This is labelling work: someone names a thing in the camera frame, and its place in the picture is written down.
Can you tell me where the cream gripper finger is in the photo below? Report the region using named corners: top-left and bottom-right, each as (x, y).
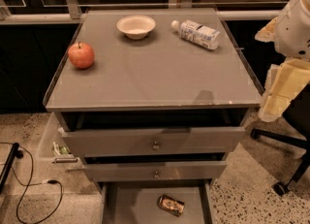
top-left (258, 58), bottom-right (310, 122)
top-left (255, 18), bottom-right (277, 43)

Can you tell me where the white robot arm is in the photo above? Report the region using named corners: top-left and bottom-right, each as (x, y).
top-left (255, 0), bottom-right (310, 122)

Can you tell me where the grey drawer cabinet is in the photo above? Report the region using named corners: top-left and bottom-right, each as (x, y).
top-left (45, 9), bottom-right (260, 169)

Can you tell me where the grey middle drawer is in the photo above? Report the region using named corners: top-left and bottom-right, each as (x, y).
top-left (84, 161), bottom-right (227, 182)

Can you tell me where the grey drawer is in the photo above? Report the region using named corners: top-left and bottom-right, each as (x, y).
top-left (61, 127), bottom-right (245, 157)
top-left (101, 181), bottom-right (217, 224)
top-left (84, 161), bottom-right (227, 182)

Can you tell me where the grey top drawer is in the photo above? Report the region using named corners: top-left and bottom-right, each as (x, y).
top-left (61, 127), bottom-right (245, 157)

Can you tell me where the grey bottom drawer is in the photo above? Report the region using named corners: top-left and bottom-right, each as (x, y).
top-left (101, 181), bottom-right (217, 224)

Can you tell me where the black office chair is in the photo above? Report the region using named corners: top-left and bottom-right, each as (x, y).
top-left (250, 84), bottom-right (310, 196)

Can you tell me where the clear plastic water bottle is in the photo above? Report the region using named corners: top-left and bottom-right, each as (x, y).
top-left (171, 20), bottom-right (221, 50)

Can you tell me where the white paper bowl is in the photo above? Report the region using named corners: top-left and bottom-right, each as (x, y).
top-left (116, 16), bottom-right (156, 40)

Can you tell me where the red apple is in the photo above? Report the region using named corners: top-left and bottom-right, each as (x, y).
top-left (68, 42), bottom-right (95, 69)

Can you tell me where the clear plastic storage bin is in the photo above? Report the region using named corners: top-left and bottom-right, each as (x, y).
top-left (36, 113), bottom-right (82, 170)

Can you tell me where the black floor stand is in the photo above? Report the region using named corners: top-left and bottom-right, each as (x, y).
top-left (0, 143), bottom-right (23, 193)

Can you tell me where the metal window rail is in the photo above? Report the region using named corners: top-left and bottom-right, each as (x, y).
top-left (0, 7), bottom-right (279, 25)

